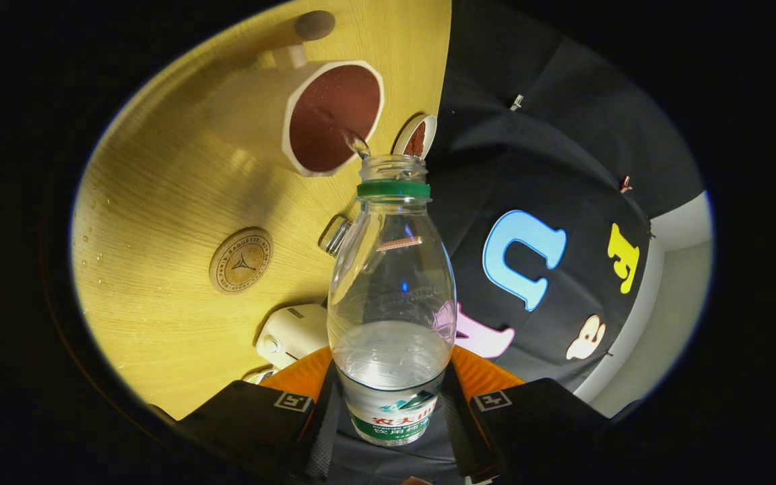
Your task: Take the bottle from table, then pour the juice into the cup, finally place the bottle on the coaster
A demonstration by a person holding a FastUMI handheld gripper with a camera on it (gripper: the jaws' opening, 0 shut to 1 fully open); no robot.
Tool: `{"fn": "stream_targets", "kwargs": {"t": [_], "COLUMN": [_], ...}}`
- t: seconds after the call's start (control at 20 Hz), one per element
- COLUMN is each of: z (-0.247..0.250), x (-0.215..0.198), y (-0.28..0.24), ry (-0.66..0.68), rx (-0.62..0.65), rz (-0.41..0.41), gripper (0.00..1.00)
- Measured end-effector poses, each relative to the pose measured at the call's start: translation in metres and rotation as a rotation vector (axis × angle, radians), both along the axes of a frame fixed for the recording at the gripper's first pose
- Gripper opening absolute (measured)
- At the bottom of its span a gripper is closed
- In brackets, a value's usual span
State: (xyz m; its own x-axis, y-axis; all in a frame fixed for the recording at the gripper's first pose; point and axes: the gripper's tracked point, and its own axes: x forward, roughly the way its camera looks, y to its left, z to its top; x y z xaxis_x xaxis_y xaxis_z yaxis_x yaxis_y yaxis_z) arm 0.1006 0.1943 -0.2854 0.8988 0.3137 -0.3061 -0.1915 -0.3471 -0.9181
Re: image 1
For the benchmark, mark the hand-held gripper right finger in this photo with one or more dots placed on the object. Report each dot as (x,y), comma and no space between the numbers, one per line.
(536,424)

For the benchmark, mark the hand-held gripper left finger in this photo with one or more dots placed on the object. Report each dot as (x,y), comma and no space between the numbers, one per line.
(246,424)

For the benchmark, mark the clear plastic juice bottle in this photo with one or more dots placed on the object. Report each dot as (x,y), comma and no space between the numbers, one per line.
(391,377)

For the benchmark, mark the round cork coaster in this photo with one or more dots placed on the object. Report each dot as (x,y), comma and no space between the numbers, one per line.
(241,261)

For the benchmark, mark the white divided grain dish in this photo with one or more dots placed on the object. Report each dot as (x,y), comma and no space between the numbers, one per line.
(261,376)

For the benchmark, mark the white toaster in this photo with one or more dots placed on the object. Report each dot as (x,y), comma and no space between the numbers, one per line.
(294,333)

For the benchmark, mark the red striped straw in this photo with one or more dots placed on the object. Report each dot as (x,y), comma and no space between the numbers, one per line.
(398,243)

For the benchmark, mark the wooden table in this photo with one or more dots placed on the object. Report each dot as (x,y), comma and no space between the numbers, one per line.
(172,202)

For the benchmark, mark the pink clip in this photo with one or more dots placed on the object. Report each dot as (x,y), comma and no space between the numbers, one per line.
(625,184)

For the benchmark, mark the reddish brown cookie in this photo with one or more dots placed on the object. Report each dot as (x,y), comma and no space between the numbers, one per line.
(415,143)

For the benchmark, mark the white round plate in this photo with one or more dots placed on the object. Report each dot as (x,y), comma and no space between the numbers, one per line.
(428,128)

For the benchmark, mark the white clip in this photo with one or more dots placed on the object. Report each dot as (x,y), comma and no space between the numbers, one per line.
(516,102)

